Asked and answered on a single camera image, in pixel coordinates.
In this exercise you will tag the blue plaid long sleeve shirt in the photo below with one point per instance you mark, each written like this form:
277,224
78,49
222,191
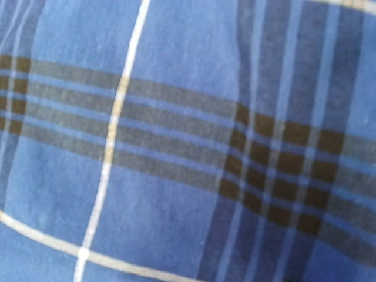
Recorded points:
187,140

